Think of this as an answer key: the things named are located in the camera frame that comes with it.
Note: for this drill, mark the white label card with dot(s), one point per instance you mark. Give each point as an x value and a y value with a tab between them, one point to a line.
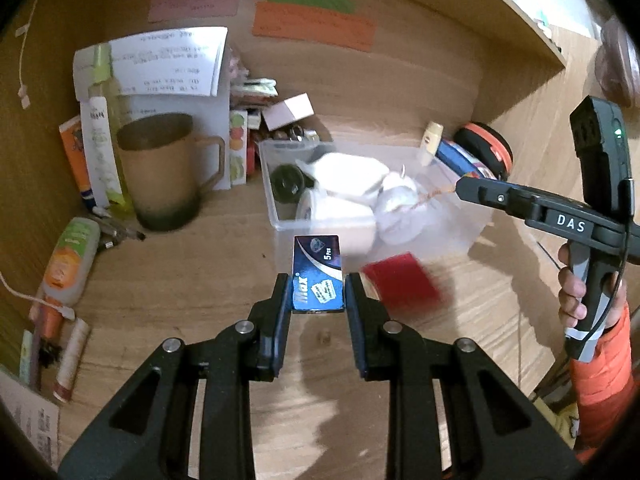
30	420

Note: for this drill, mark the dark metal clips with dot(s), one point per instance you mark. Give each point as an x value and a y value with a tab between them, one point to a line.
117	232

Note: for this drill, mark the white paper sheet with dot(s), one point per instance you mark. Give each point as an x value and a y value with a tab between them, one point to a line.
220	120

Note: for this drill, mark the white tube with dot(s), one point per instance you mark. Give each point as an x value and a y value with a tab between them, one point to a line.
97	155

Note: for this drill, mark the yellow green bottle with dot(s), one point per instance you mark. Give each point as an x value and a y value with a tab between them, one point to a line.
102	75

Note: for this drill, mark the clear plastic storage bin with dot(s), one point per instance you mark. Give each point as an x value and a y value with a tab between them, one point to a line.
450	220

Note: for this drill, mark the yellow printed cloth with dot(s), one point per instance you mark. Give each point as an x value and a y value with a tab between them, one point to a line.
565	425

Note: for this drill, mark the orange tube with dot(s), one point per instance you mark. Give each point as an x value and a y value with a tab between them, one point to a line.
75	160

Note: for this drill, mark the white lidded plastic tub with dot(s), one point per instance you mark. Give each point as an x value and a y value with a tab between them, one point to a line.
340	220

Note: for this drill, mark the green card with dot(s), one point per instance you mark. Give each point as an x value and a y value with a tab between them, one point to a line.
29	360

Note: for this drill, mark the small blue box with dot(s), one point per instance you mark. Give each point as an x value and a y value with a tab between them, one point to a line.
317	270

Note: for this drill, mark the red gift box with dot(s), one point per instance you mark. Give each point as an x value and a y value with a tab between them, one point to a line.
400	280

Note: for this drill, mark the pile of small sachets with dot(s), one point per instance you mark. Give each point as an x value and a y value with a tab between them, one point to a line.
255	90

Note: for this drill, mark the fruit print box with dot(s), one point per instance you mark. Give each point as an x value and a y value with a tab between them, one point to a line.
238	150

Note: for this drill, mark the person's right hand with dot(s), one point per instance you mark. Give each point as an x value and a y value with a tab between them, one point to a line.
572	290

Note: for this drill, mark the orange and green squeeze bottle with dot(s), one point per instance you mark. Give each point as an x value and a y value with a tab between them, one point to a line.
70	255

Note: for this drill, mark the wooden desktop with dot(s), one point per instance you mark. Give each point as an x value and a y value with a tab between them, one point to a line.
200	280

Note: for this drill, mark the orange sticky note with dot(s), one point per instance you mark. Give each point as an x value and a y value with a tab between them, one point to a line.
310	25

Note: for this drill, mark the white tissue packet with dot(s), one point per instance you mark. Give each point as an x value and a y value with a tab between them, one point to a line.
345	172

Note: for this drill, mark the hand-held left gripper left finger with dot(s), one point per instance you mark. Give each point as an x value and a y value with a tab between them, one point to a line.
280	320

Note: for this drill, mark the brown mug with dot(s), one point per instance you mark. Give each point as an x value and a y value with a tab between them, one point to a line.
160	175

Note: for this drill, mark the silver metal trinkets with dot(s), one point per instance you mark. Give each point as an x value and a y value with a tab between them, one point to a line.
295	135

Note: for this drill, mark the small beige bottle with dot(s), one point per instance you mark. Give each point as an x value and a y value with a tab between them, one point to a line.
432	135

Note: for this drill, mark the person's right forearm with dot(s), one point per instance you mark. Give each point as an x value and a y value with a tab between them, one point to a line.
600	385

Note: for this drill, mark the brown and white stick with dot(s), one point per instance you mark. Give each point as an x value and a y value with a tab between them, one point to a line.
72	360

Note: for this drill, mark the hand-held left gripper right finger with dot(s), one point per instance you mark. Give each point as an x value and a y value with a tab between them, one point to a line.
352	320

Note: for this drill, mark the blue printed packet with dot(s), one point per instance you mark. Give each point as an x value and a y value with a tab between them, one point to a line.
460	157

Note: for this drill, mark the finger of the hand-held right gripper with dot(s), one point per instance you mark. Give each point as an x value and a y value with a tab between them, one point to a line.
495	195

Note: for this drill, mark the pink and white small box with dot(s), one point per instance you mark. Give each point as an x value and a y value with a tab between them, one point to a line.
290	110

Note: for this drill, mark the white printed receipt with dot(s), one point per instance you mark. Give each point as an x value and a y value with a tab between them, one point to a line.
170	60

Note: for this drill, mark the orange and black round container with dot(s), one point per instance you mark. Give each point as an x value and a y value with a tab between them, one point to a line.
492	147

